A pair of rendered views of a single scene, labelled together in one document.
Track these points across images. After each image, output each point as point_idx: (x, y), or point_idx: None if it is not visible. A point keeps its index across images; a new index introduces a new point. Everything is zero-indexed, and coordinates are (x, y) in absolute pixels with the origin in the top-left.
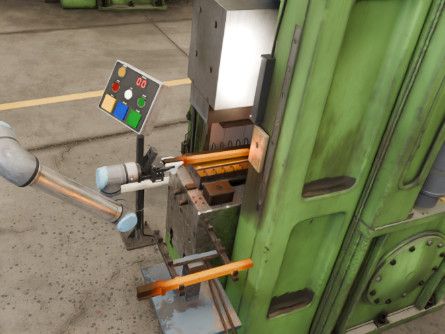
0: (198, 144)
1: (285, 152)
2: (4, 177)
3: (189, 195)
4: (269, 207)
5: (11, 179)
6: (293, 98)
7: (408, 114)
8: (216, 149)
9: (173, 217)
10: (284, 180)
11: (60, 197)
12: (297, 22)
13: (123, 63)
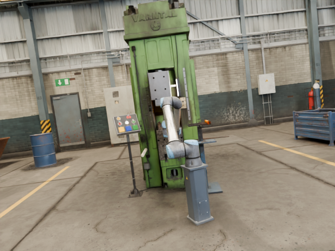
0: (149, 130)
1: (192, 95)
2: (179, 104)
3: None
4: (193, 114)
5: (181, 103)
6: (188, 82)
7: (194, 87)
8: (158, 124)
9: (165, 148)
10: (195, 102)
11: (180, 114)
12: (183, 66)
13: (116, 116)
